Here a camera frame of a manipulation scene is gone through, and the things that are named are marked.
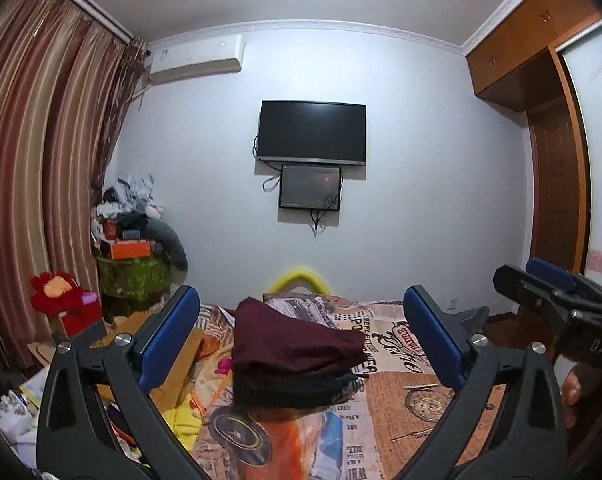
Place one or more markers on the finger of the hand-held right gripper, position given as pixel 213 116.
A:
pixel 551 272
pixel 526 290

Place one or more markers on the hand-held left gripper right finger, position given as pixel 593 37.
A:
pixel 433 340

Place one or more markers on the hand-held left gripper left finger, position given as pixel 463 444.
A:
pixel 168 340

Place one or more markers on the maroon button-up shirt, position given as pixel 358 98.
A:
pixel 291 345

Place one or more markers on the pile of clothes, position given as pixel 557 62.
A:
pixel 128 197

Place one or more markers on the person's right hand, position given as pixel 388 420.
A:
pixel 572 387

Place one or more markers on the grey blue cloth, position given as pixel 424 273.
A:
pixel 471 317

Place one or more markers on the small pink toy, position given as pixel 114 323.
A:
pixel 223 366

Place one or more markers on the green covered stand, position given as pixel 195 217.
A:
pixel 131 277

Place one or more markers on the printed bed blanket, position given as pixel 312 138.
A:
pixel 406 410

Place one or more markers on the yellow cloth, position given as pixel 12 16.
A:
pixel 183 422

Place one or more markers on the brown wooden door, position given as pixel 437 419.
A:
pixel 558 185

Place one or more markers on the orange box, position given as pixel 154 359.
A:
pixel 130 249

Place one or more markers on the red plush toy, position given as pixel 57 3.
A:
pixel 56 292

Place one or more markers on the small red box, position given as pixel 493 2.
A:
pixel 111 228

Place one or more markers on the black garment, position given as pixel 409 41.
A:
pixel 281 397

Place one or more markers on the pink heart sliding wardrobe door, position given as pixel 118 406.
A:
pixel 598 135

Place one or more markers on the yellow curved pillow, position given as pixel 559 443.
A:
pixel 301 276

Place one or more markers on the orange clear plastic bag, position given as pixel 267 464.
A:
pixel 301 435

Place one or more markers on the pile of papers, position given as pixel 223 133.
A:
pixel 16 405

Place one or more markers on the wooden overhead cabinet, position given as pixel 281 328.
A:
pixel 521 45

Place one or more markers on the striped brown curtain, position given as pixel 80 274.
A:
pixel 36 150

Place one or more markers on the white air conditioner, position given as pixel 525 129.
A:
pixel 196 60

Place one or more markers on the white wall socket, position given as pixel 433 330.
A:
pixel 451 303

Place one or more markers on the small black wall monitor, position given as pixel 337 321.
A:
pixel 311 186

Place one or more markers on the black wall television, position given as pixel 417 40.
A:
pixel 311 130

